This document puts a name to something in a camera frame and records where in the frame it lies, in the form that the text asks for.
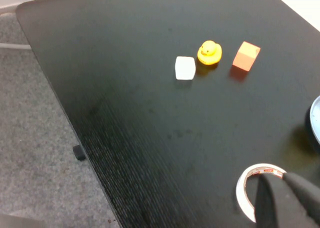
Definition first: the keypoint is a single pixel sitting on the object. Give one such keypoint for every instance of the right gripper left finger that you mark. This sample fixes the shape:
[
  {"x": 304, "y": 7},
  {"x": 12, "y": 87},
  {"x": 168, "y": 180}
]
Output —
[{"x": 275, "y": 208}]

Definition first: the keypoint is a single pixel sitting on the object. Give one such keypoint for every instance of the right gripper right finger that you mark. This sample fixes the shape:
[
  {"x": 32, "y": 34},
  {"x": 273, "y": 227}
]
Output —
[{"x": 310, "y": 200}]

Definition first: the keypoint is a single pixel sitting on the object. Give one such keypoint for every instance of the blue cup stand with pegs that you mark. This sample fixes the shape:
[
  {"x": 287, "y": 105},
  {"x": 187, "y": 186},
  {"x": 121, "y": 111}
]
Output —
[{"x": 315, "y": 118}]

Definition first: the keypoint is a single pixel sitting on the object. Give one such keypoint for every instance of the white tape roll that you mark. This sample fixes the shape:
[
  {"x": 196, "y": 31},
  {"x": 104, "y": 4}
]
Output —
[{"x": 241, "y": 193}]

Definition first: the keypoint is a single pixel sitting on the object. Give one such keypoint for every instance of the orange cube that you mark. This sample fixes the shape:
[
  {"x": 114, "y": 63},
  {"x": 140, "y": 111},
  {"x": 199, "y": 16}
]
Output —
[{"x": 243, "y": 58}]

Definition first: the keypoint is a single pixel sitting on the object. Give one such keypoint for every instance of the white cube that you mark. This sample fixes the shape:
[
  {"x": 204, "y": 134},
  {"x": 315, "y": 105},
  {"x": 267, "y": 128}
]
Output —
[{"x": 185, "y": 68}]

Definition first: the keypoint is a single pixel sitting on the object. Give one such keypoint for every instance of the yellow rubber duck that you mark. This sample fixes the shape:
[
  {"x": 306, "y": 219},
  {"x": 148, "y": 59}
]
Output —
[{"x": 209, "y": 54}]

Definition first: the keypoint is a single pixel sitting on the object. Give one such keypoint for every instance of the black table foot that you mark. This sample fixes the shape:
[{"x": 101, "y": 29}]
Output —
[{"x": 79, "y": 152}]

